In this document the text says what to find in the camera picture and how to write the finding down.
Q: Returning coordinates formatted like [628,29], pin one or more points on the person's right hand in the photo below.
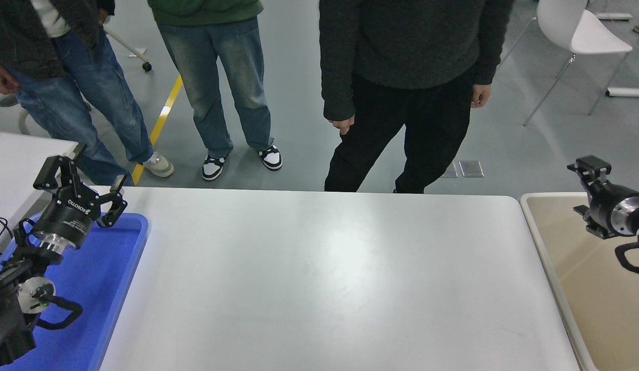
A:
[344,125]
[1,80]

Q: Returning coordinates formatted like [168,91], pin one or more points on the blue plastic tray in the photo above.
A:
[108,278]

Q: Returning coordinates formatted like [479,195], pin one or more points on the large pale bin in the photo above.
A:
[582,268]

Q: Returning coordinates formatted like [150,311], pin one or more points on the short white table foot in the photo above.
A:
[614,16]

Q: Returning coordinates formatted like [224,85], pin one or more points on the white plastic chair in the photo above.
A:
[582,31]

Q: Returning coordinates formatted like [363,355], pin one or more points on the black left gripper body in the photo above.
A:
[67,216]

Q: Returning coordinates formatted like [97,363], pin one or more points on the metal floor plate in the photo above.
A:
[451,171]
[471,168]

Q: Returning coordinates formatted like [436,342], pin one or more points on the long white table foot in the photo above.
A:
[628,92]

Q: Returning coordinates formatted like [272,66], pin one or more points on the person's left hand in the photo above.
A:
[102,16]
[481,96]

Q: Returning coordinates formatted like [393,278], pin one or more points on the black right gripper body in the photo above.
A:
[605,208]

